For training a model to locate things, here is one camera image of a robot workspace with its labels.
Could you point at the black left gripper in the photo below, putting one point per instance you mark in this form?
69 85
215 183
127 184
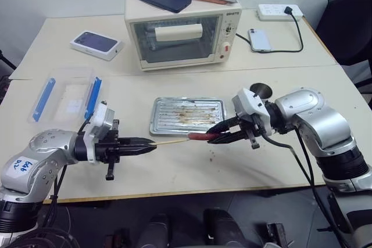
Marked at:
109 149

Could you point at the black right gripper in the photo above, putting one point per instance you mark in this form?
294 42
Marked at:
253 127

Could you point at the red sausage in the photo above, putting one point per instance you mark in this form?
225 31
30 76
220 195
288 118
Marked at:
200 136

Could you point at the wooden skewer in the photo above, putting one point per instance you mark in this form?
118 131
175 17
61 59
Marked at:
171 142

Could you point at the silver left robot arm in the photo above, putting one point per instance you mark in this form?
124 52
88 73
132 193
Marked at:
35 161

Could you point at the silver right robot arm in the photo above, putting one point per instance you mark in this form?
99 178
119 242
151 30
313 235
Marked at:
319 120

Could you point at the greasy metal baking tray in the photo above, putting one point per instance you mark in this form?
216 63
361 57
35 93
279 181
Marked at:
162 117

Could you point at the shiny metal cup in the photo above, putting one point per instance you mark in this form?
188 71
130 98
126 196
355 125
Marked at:
261 89

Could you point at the dark rounded shape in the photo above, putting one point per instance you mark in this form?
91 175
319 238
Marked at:
154 230
223 227

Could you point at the light blue smartphone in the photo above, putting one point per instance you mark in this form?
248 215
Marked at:
260 41

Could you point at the clear plastic container blue clips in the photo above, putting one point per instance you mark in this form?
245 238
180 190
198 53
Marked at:
43 97

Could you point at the white box with purple phone print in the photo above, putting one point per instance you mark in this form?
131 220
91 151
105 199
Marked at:
96 44

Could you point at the cream mini toaster oven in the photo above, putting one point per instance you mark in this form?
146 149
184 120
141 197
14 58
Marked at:
136 18

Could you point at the white power strip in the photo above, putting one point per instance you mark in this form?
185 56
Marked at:
274 12

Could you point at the black office chair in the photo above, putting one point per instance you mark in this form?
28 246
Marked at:
346 30

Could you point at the dark object at room edge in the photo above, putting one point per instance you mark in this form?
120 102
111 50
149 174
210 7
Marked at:
4 59

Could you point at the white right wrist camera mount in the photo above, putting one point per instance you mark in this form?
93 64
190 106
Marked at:
247 100

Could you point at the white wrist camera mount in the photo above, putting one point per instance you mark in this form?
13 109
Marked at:
100 121
247 100

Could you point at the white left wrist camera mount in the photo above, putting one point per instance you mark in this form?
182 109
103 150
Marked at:
100 121

